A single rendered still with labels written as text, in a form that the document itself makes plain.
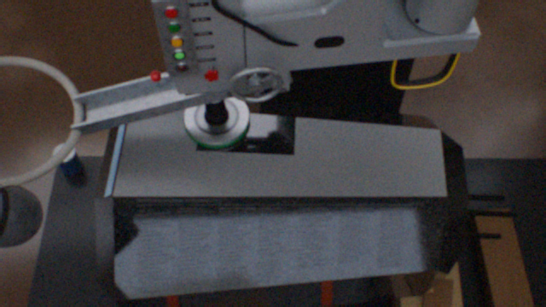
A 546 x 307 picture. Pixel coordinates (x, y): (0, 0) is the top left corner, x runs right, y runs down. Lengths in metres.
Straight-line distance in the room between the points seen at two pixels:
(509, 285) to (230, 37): 1.68
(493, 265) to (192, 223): 1.36
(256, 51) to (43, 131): 1.81
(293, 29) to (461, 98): 1.84
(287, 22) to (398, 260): 0.87
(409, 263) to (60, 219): 1.63
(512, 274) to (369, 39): 1.42
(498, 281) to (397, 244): 0.83
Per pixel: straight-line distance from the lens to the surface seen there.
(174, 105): 1.94
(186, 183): 2.01
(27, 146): 3.31
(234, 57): 1.71
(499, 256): 2.86
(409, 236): 2.06
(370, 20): 1.70
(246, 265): 2.06
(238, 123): 2.08
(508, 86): 3.51
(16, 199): 1.31
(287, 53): 1.73
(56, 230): 3.02
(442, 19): 1.79
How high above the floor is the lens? 2.62
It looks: 59 degrees down
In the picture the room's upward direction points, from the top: straight up
